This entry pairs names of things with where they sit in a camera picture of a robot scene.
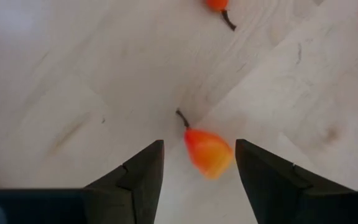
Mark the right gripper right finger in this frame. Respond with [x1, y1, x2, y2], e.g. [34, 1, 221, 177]
[235, 139, 358, 224]

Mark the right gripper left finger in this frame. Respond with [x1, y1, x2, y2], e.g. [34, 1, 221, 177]
[82, 139, 165, 224]

